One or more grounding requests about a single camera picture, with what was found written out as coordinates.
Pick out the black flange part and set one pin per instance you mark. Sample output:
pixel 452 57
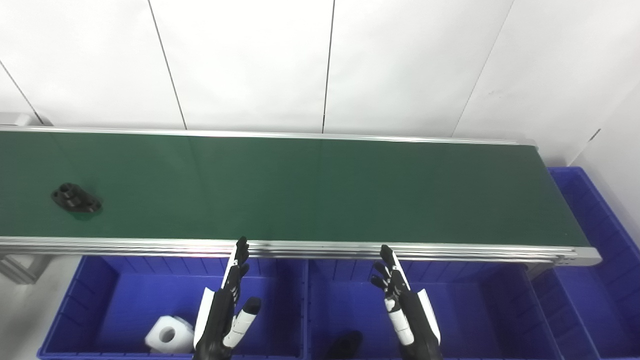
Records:
pixel 76 198

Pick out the blue plastic bin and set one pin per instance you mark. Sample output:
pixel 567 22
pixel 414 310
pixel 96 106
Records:
pixel 590 280
pixel 125 300
pixel 480 310

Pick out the white plastic part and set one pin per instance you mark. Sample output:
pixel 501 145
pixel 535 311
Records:
pixel 172 336

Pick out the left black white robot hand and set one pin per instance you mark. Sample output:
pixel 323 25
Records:
pixel 217 320

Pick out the green conveyor belt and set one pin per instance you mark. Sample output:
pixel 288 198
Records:
pixel 310 190

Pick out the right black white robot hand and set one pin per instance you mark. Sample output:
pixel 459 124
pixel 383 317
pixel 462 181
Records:
pixel 412 320

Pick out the black part in bin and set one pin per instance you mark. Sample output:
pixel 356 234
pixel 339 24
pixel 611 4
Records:
pixel 346 346

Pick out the aluminium conveyor leg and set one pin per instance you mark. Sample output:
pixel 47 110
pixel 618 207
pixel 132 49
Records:
pixel 22 267

